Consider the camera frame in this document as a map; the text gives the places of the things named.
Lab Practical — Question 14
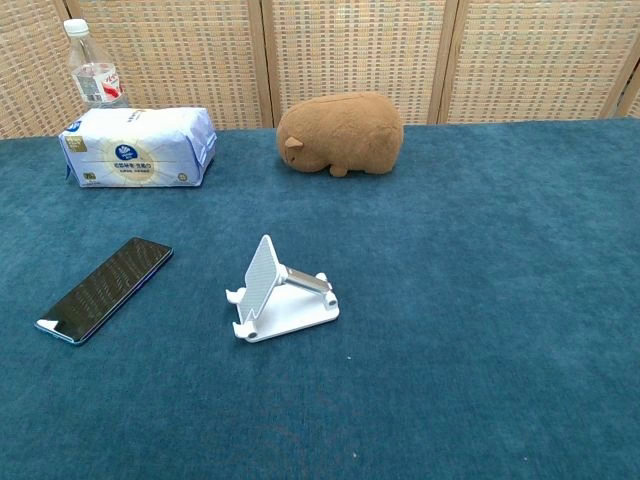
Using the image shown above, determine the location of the black smartphone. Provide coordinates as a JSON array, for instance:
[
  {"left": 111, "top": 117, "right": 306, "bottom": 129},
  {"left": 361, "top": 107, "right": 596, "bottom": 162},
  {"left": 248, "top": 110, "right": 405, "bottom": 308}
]
[{"left": 34, "top": 236, "right": 175, "bottom": 347}]

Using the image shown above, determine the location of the white folding phone stand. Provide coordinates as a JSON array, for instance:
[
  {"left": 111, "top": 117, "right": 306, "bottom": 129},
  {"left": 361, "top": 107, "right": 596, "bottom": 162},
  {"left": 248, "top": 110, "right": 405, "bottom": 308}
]
[{"left": 224, "top": 234, "right": 341, "bottom": 344}]

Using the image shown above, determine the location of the brown plush capybara toy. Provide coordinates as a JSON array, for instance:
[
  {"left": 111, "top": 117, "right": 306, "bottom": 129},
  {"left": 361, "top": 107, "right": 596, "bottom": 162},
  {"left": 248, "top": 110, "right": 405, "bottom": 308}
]
[{"left": 276, "top": 91, "right": 405, "bottom": 178}]

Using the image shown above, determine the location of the blue carpet table cover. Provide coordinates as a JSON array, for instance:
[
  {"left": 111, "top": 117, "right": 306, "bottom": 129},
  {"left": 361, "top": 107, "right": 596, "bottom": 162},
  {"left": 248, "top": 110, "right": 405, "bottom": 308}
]
[{"left": 0, "top": 117, "right": 640, "bottom": 480}]

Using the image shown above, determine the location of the woven rattan folding screen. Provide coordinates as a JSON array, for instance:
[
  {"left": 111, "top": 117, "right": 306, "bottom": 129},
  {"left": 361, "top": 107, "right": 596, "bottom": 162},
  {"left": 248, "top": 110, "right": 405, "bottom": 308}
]
[{"left": 0, "top": 0, "right": 640, "bottom": 141}]

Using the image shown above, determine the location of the white tissue paper pack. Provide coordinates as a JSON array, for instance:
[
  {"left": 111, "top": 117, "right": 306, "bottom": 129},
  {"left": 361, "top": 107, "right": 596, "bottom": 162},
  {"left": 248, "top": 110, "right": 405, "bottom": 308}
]
[{"left": 58, "top": 106, "right": 218, "bottom": 189}]

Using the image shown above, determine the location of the clear plastic water bottle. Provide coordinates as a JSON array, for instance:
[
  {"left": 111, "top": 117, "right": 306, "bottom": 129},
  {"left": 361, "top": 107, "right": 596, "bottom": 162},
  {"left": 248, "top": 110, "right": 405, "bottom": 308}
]
[{"left": 62, "top": 18, "right": 131, "bottom": 110}]

